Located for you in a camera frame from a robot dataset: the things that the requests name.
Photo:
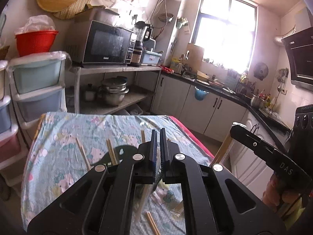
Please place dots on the black kitchen countertop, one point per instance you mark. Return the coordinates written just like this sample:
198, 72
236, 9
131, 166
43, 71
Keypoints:
266, 122

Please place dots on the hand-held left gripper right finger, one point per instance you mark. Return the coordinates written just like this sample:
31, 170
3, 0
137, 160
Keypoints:
164, 154

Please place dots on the black blender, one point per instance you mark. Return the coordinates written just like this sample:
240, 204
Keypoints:
140, 36

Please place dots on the clear plastic storage box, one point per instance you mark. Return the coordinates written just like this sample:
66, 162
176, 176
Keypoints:
132, 110

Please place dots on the pile of bamboo chopsticks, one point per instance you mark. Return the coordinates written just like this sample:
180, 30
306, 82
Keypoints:
152, 222

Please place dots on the wooden cutting board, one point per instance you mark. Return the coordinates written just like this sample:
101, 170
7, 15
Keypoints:
195, 53

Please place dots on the cartoon printed blue cloth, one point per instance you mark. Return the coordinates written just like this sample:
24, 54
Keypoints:
61, 132

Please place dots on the person's right hand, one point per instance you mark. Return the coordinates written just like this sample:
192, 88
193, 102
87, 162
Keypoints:
273, 193

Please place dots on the ribbed round bamboo tray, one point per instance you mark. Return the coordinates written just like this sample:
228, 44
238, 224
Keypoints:
83, 7

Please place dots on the red plastic basket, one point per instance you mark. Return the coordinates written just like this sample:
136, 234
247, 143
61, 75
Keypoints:
36, 44

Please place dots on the multicoloured plastic drawer unit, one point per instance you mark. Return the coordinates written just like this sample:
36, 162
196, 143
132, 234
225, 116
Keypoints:
7, 117

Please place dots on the stacked steel pots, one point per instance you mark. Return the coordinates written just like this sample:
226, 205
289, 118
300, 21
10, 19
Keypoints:
113, 93

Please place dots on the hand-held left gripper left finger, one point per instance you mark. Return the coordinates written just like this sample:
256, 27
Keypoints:
154, 156

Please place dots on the teal plastic drawer unit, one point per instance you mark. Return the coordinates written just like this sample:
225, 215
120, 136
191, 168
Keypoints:
36, 73

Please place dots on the black microwave oven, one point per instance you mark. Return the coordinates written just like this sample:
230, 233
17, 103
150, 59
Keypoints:
105, 41

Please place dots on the black range hood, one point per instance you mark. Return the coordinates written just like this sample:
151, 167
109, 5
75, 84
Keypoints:
303, 58

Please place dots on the small white jar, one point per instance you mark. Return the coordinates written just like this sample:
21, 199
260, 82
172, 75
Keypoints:
90, 94

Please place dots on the blue hanging bin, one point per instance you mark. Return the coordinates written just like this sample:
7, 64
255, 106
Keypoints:
201, 95

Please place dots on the white plastic bag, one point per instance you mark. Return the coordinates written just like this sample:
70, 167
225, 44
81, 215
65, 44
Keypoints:
36, 24

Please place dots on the white shelf rack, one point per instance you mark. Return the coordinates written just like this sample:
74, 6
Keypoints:
110, 69

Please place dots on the bamboo chopstick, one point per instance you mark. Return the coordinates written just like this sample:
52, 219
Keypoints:
113, 153
83, 154
110, 151

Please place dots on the plastic chopstick pair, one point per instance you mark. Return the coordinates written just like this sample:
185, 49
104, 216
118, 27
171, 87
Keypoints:
221, 153
143, 137

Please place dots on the kitchen window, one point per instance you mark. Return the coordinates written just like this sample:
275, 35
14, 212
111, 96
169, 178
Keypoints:
220, 29

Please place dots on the dark wicker basket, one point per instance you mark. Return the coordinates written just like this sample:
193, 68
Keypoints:
3, 52

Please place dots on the clear plastic wrapper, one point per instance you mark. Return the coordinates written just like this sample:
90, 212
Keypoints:
177, 209

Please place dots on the white kitchen cabinets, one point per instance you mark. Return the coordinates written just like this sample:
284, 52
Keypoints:
171, 95

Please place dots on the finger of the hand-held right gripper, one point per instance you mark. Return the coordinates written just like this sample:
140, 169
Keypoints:
247, 137

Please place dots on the cardboard box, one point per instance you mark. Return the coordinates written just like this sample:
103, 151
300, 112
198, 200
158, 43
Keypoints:
97, 14

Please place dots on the blue plastic dish box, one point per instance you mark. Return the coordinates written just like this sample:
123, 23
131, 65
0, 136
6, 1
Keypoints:
150, 58

